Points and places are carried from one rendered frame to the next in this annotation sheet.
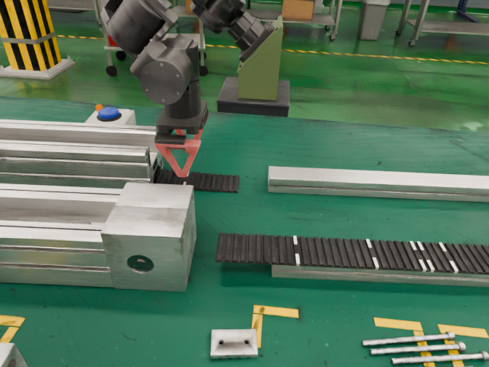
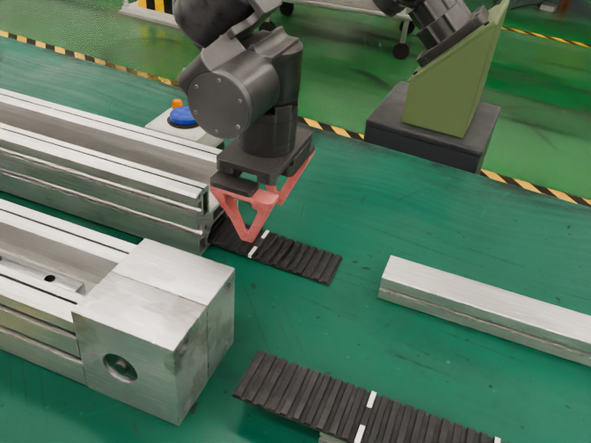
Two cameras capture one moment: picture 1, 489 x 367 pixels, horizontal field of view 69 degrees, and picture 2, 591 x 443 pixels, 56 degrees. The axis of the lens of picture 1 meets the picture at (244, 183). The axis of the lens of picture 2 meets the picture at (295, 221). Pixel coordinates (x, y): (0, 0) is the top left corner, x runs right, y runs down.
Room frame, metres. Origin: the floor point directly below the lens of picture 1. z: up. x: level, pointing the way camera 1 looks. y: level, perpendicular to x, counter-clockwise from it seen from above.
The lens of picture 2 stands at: (0.07, -0.09, 1.20)
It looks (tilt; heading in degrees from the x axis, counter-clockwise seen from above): 37 degrees down; 18
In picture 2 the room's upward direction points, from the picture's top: 6 degrees clockwise
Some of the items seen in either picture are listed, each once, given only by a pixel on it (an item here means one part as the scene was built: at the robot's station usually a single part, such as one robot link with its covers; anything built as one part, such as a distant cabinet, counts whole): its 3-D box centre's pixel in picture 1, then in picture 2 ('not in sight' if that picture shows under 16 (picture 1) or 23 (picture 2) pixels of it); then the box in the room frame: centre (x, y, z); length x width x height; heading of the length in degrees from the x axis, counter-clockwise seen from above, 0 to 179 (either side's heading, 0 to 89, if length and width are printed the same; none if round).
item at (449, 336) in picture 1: (407, 339); not in sight; (0.23, -0.19, 0.78); 0.11 x 0.01 x 0.01; 97
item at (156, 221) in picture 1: (157, 229); (169, 318); (0.35, 0.11, 0.83); 0.12 x 0.09 x 0.10; 0
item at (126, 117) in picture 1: (110, 131); (182, 141); (0.65, 0.28, 0.81); 0.10 x 0.08 x 0.06; 0
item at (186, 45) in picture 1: (178, 62); (267, 70); (0.52, 0.10, 1.00); 0.07 x 0.06 x 0.07; 178
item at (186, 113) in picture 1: (182, 100); (267, 127); (0.53, 0.10, 0.93); 0.10 x 0.07 x 0.07; 179
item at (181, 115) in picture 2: (108, 114); (185, 118); (0.66, 0.28, 0.84); 0.04 x 0.04 x 0.02
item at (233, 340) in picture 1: (233, 343); not in sight; (0.22, 0.00, 0.78); 0.05 x 0.03 x 0.01; 94
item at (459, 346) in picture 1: (417, 349); not in sight; (0.22, -0.20, 0.78); 0.11 x 0.01 x 0.01; 96
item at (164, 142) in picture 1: (182, 148); (253, 199); (0.50, 0.10, 0.86); 0.07 x 0.07 x 0.09; 89
